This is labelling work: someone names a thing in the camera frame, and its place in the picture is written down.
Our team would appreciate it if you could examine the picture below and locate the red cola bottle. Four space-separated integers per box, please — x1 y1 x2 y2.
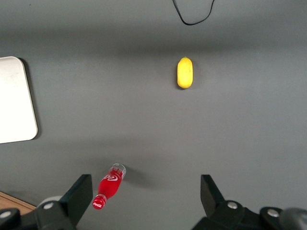
92 163 127 211

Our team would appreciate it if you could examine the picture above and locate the yellow lemon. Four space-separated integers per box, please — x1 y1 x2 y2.
177 56 194 90

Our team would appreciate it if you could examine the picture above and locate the thin black looped cable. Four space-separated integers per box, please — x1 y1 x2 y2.
172 0 216 26

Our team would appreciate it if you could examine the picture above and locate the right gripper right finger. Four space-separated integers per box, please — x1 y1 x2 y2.
191 174 262 230

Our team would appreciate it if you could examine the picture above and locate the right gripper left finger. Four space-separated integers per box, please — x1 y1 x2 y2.
24 174 93 230

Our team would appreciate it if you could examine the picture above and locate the white rectangular tray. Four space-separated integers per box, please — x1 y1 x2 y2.
0 56 38 144

